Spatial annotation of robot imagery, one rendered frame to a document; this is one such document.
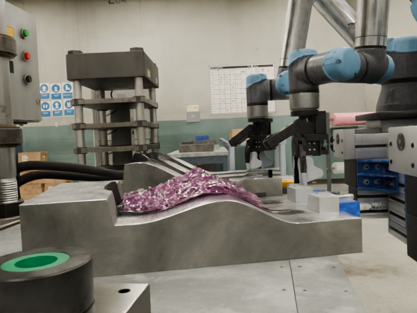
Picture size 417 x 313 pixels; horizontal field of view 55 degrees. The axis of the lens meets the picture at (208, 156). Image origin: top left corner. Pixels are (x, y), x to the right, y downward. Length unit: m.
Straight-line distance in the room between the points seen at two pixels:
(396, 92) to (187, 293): 0.97
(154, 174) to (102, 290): 0.63
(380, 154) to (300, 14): 0.49
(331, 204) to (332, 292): 0.22
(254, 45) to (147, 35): 1.93
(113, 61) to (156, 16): 2.94
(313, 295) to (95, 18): 7.64
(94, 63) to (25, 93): 3.47
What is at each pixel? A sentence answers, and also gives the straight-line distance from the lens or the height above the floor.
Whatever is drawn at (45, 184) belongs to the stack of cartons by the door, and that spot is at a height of 0.25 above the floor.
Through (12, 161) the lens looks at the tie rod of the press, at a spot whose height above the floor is 0.94.
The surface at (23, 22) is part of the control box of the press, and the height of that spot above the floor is 1.42.
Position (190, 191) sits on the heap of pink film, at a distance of 0.65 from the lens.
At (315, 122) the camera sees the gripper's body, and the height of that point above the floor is 1.02.
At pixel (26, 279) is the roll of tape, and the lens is 0.30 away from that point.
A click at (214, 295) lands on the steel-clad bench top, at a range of 0.51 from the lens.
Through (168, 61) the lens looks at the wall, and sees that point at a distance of 7.55.
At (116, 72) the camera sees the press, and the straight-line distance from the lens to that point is 4.93.
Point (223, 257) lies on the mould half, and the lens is 0.61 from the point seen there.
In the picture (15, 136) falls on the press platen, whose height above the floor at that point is 1.01.
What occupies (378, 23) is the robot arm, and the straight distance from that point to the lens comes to 1.09.
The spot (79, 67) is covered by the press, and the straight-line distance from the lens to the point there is 5.06.
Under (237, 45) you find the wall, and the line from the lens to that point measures 7.57.
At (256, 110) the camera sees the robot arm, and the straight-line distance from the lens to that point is 1.41.
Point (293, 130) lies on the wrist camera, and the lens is 1.06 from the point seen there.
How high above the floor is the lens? 0.99
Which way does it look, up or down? 3 degrees down
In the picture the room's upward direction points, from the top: 2 degrees counter-clockwise
